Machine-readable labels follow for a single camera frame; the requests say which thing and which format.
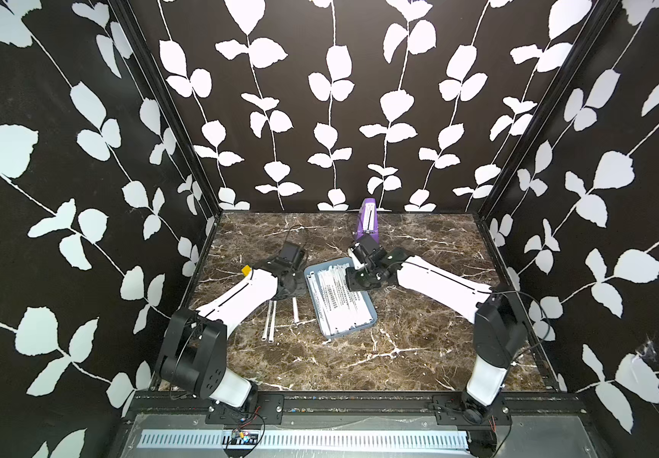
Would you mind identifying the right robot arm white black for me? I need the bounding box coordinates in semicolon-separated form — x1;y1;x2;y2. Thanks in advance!
346;235;527;425

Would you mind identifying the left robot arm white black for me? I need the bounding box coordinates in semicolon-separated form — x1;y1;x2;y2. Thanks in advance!
156;242;307;411

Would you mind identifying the blue storage box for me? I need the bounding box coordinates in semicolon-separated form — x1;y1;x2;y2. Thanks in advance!
303;256;379;340

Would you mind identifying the purple metronome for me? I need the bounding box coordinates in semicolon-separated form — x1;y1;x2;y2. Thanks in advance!
354;198;379;242

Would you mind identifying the left pile white straw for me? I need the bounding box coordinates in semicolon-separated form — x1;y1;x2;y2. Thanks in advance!
261;297;300;343

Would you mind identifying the small electronics board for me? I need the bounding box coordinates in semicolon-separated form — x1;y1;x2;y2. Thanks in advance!
225;429;263;448

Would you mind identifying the white perforated cable duct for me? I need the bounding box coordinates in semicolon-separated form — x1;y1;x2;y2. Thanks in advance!
137;429;470;453

